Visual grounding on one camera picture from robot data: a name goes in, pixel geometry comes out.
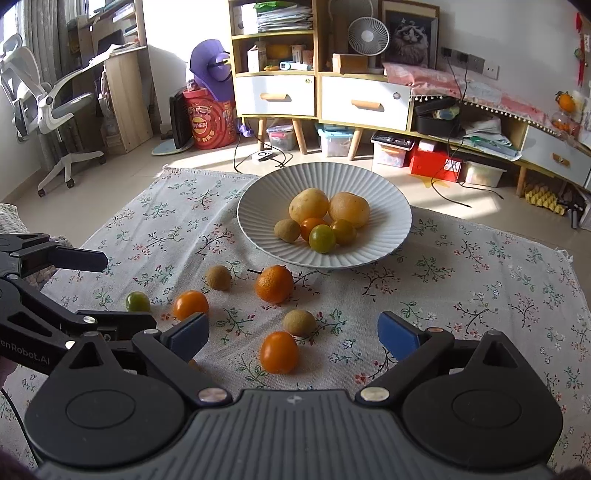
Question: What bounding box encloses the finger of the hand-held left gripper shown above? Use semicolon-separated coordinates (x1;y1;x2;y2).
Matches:
0;234;109;278
0;277;158;347

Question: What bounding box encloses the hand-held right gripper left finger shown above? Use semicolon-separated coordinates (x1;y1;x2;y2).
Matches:
65;313;232;408

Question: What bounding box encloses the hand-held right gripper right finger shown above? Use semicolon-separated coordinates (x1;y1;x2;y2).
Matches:
355;311;539;408

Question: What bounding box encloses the orange tomato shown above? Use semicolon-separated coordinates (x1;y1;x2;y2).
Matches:
173;290;210;321
259;331;300;374
300;217;326;241

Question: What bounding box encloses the stemmed orange mandarin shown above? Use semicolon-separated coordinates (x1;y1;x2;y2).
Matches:
247;264;295;304

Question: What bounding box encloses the white ribbed plate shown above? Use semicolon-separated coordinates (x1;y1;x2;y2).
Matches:
237;162;413;268

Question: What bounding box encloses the yellow-orange tomato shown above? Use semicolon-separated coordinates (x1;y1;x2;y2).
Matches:
330;219;358;246

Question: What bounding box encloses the large green tomato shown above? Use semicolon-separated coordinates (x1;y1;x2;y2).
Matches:
309;224;337;254

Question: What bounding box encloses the yellow pear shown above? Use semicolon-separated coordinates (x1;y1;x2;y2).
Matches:
328;191;371;229

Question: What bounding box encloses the yellow potato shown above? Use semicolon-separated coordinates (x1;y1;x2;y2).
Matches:
289;188;329;224

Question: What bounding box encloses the floral tablecloth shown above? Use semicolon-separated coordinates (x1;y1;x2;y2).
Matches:
0;167;591;474

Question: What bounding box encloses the grey knitted blanket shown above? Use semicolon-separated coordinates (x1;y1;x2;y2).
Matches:
0;203;28;236

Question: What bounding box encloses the light blue round board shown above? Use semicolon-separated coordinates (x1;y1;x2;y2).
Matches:
152;138;195;157

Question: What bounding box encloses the white office chair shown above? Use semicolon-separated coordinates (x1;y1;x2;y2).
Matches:
0;33;107;198

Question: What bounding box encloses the wooden study desk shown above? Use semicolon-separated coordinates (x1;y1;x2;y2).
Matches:
67;0;155;155

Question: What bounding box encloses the black flat panel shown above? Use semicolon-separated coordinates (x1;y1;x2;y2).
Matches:
168;88;195;151

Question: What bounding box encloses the red cardboard box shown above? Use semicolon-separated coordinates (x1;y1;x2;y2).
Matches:
410;141;465;183

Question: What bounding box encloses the white plastic bin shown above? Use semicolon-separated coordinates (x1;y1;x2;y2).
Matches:
463;159;506;188

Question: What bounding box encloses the clear storage box black lid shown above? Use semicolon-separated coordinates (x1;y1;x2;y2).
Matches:
372;131;415;168

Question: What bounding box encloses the yellow egg tray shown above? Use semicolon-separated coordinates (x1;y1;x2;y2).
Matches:
524;182;568;215

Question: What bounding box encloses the clear storage box blue lid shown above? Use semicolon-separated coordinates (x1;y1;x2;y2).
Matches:
316;124;363;158

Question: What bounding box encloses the grey curtain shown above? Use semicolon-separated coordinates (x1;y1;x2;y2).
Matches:
14;0;81;162

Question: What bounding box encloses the black lidded case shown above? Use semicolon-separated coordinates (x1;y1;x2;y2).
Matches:
414;99;465;138

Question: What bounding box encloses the black tool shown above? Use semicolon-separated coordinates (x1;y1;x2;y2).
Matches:
556;189;585;229

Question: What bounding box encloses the pile of papers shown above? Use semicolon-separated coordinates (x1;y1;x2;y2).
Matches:
462;115;522;160

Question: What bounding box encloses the small clear storage box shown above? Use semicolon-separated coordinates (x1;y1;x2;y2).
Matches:
267;122;297;151

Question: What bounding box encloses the long wooden tv stand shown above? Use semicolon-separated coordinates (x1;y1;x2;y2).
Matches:
411;99;591;199

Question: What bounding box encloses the purple hat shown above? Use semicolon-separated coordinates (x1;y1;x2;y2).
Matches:
190;39;235;100

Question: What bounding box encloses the pink fringed cloth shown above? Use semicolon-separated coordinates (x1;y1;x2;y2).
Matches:
382;62;555;125

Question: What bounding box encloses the low wooden cabinet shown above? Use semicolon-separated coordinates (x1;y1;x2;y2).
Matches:
318;71;415;160

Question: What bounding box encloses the white carton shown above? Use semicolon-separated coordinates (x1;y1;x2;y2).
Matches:
247;44;269;73

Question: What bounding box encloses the small wooden box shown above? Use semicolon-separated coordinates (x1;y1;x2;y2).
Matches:
332;53;369;75

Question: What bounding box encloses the orange fruit ornament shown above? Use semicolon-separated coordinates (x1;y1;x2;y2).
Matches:
551;91;578;132

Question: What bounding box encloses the white shelf box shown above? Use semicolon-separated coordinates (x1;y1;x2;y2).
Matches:
233;4;257;35

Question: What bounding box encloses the white desk fan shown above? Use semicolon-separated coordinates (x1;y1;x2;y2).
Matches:
347;17;391;75

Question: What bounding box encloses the framed cat picture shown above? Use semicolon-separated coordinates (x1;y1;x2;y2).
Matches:
379;0;440;70

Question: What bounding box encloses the tall wooden shelf cabinet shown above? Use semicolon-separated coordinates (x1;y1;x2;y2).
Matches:
228;0;321;155

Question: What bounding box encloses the red hanging ornament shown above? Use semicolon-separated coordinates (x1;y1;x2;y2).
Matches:
573;11;589;88

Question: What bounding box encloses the white drawer wooden handle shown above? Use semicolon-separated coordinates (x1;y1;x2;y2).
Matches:
522;126;591;188
320;75;413;131
235;75;317;118

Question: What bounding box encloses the black power cable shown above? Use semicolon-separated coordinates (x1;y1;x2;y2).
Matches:
431;55;504;217

